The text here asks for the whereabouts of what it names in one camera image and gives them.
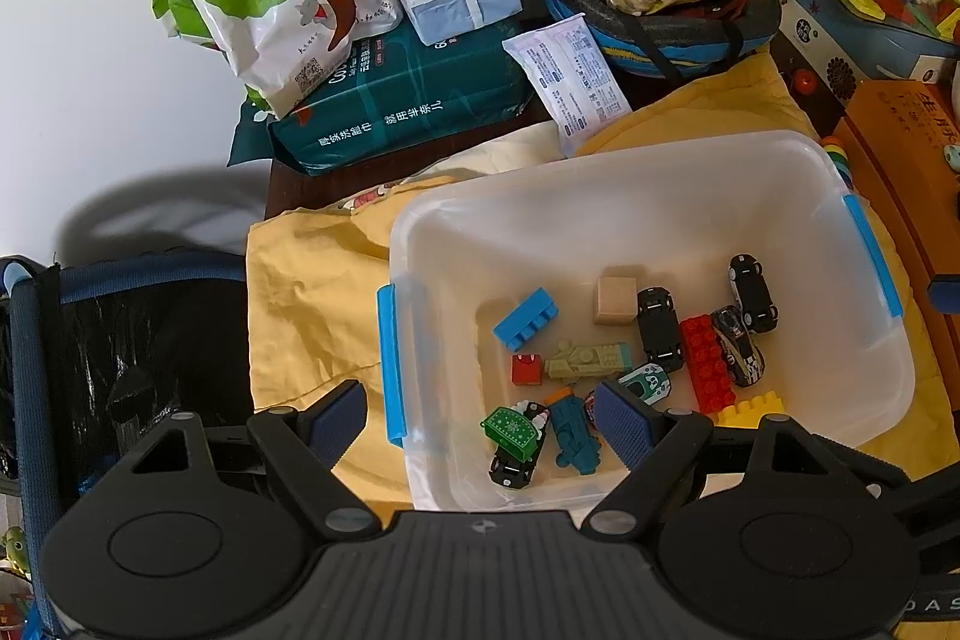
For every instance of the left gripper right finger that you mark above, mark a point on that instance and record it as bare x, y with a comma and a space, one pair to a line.
659, 450

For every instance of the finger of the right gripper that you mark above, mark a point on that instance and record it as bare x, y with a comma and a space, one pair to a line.
944, 293

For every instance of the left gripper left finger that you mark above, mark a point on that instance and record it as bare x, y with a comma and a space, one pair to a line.
301, 448

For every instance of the long red building block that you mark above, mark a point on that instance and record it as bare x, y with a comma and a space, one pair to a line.
705, 363

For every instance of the wooden cube block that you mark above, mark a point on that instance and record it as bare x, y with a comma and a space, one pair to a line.
615, 300

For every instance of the blue building block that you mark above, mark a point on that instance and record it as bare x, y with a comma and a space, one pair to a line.
526, 320

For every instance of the teal white toy car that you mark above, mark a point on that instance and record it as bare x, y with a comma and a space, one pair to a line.
649, 382

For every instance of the teal toy vehicle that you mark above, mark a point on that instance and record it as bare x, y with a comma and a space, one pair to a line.
577, 447

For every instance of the yellow building block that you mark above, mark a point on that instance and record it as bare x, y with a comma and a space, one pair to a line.
746, 414

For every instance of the black toy car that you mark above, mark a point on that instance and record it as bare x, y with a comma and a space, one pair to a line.
752, 294
743, 358
659, 328

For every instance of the beige toy tank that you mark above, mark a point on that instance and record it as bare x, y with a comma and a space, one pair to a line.
574, 361

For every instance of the green toy piece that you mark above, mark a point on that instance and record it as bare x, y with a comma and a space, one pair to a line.
513, 432

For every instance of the small red block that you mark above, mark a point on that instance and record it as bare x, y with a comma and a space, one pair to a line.
527, 369

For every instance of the orange box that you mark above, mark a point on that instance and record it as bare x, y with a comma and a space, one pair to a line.
896, 133

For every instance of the yellow cloth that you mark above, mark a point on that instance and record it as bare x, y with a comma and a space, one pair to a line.
315, 265

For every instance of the translucent white plastic bin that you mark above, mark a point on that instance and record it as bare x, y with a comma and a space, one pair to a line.
462, 257

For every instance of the blue puzzle box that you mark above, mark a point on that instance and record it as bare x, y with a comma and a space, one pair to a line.
845, 50

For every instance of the white sachet packet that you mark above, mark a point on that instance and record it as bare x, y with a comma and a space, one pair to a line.
571, 77

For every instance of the dark green package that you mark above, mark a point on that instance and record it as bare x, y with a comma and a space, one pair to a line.
393, 93

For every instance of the blue black basket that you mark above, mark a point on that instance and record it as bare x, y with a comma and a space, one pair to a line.
679, 44

